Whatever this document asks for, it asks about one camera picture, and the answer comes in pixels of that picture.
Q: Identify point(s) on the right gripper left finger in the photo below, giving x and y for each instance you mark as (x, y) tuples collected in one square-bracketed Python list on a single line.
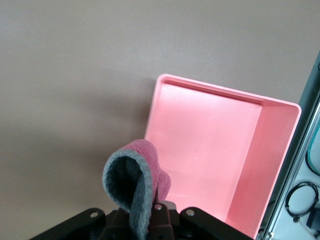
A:
[(87, 225)]

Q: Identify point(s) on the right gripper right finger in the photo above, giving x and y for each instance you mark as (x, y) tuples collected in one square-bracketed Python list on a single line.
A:
[(190, 225)]

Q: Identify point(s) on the red cloth with grey trim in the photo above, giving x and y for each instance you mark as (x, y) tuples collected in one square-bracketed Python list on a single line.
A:
[(150, 155)]

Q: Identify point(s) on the pink plastic box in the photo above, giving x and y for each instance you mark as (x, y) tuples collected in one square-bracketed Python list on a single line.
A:
[(207, 140)]

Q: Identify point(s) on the green tube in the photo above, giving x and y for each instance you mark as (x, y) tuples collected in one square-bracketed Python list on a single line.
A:
[(308, 155)]

